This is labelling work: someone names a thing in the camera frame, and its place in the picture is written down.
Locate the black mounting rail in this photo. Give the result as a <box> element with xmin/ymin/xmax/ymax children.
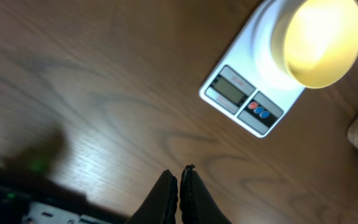
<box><xmin>0</xmin><ymin>168</ymin><xmax>129</xmax><ymax>223</ymax></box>

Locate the pale yellow bowl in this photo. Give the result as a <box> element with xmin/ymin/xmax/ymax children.
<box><xmin>271</xmin><ymin>0</ymin><xmax>358</xmax><ymax>89</ymax></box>

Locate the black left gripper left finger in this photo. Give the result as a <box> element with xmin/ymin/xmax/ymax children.
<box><xmin>126</xmin><ymin>170</ymin><xmax>178</xmax><ymax>224</ymax></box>

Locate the white digital kitchen scale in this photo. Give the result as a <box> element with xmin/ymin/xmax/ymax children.
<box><xmin>199</xmin><ymin>0</ymin><xmax>305</xmax><ymax>138</ymax></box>

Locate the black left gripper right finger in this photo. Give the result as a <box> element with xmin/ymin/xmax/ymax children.
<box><xmin>180</xmin><ymin>164</ymin><xmax>231</xmax><ymax>224</ymax></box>

